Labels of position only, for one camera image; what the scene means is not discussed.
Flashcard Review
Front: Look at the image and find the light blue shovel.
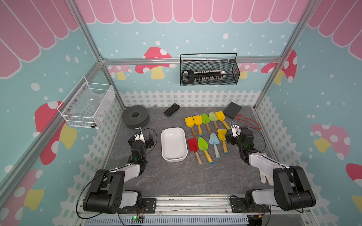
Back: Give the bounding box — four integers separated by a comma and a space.
209, 133, 220, 159

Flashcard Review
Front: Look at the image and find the light green shovel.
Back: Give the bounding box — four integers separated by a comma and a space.
208, 112, 219, 130

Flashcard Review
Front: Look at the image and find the white plastic storage box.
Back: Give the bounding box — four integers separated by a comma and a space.
161, 127, 188, 163

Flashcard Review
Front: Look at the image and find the green shovel wooden handle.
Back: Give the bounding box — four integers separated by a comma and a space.
202, 113, 211, 133

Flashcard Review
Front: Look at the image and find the yellow shovel blue tip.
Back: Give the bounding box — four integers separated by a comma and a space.
193, 115, 203, 137

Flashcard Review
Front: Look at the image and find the red shovel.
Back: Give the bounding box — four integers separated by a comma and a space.
187, 138, 202, 164

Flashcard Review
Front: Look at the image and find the yellow shovel wooden handle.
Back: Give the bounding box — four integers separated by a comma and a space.
185, 116, 197, 137

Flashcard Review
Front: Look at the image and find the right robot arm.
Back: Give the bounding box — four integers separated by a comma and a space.
225, 126, 316, 211

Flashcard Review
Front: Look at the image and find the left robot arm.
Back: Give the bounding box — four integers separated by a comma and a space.
75, 132, 158, 219

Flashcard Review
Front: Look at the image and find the black flat box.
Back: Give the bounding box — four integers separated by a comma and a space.
223, 102, 242, 119

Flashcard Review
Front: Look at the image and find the dark grey foam roll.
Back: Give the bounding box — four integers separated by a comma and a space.
122, 105, 150, 129

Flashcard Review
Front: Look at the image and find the white work glove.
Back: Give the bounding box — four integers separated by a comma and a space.
259, 170, 274, 186

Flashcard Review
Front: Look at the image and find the black ribbed bar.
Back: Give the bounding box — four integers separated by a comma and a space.
164, 103, 181, 117

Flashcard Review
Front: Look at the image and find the small green circuit board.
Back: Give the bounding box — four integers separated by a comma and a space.
131, 216, 145, 224

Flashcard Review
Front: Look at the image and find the black socket bit holder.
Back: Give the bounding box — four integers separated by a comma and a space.
180, 70, 226, 85

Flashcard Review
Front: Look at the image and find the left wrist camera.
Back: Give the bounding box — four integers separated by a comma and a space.
134, 127, 145, 143

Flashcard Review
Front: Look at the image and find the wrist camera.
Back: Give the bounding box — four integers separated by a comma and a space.
230, 121, 241, 138
134, 127, 145, 143

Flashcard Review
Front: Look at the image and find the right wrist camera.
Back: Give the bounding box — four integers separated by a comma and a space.
230, 121, 241, 138

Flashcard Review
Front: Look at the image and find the red cable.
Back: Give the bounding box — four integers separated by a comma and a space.
235, 113, 262, 131

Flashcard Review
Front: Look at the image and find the white wire wall basket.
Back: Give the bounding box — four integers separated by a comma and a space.
57, 77, 116, 129

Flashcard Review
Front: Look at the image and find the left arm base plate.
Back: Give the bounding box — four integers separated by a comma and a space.
118, 198, 157, 214

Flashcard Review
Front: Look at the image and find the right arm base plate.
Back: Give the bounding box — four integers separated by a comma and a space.
229, 195, 270, 215

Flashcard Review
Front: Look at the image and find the black mesh wall basket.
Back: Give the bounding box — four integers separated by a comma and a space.
180, 53, 240, 86

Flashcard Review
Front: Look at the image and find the grey slotted cable duct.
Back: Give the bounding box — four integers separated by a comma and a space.
84, 215, 249, 226

